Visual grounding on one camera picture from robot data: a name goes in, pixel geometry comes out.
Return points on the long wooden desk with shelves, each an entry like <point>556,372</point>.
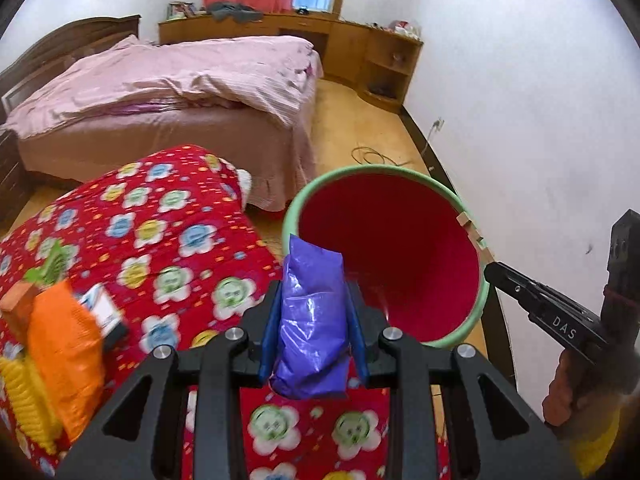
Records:
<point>345,45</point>

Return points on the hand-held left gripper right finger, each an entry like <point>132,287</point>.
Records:
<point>357,345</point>

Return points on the purple plastic bag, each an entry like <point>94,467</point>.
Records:
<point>310,320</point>

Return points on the person's right hand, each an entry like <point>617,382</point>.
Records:
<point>565,390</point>

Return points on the small orange box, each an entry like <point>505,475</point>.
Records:
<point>15,307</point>

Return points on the bed with pink bedding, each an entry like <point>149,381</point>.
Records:
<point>200,145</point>

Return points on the dark wooden headboard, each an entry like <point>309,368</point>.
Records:
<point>55,42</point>

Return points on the white wall socket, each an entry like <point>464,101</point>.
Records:
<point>439,125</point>

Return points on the red bin with green rim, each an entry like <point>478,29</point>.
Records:
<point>400,240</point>

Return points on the yellow corrugated packet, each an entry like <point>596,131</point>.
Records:
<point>27,400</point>

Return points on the small items on shelf unit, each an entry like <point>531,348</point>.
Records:
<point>404,29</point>

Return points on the small white and blue box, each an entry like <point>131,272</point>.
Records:
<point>105,315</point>

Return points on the red floral blanket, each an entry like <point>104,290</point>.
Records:
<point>165,240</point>

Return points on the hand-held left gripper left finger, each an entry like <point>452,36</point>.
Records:
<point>270,340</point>

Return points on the orange snack bag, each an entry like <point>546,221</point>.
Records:
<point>65,355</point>

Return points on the dark grey cloth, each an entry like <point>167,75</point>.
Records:
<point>235,11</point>

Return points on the row of books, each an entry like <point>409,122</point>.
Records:
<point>182,10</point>

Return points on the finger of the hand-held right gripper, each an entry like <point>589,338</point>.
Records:
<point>530,300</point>

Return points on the pink duvet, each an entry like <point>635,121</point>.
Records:
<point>165,75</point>

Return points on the green plastic wrapper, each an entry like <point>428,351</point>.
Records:
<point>50,262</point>

